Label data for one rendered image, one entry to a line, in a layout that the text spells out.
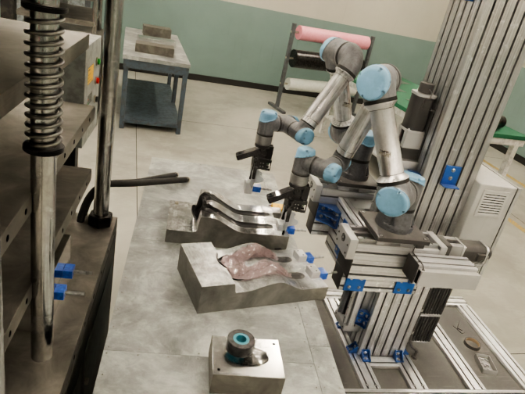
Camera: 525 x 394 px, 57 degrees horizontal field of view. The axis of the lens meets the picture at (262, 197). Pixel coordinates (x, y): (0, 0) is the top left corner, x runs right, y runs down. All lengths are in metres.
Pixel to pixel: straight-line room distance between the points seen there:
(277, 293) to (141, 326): 0.48
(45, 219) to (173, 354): 0.55
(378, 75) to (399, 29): 7.63
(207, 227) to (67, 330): 0.68
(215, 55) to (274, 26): 1.09
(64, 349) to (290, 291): 0.75
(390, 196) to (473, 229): 0.66
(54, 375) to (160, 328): 0.33
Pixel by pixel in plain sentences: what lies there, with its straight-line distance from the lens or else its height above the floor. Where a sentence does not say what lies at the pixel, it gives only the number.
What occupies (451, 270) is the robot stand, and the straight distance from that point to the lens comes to 2.06.
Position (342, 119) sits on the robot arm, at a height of 1.29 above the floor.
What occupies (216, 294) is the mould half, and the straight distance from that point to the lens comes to 1.63.
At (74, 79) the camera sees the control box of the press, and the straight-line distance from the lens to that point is 2.01.
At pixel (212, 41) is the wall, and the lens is 8.33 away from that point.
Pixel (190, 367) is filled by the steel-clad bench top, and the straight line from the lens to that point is 1.49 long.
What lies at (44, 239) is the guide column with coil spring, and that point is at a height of 1.17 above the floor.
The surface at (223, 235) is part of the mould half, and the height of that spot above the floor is 0.86.
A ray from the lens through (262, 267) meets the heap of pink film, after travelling 1.75.
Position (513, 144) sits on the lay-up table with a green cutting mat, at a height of 0.81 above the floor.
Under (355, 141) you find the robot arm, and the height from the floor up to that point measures 1.32.
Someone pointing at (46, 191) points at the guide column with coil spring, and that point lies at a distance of 1.21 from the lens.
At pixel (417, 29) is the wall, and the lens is 9.52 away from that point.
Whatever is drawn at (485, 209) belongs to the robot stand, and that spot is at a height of 1.12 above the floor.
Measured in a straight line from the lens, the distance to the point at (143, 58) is 5.40.
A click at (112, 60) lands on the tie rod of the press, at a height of 1.46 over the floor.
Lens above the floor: 1.85
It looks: 24 degrees down
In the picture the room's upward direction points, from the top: 12 degrees clockwise
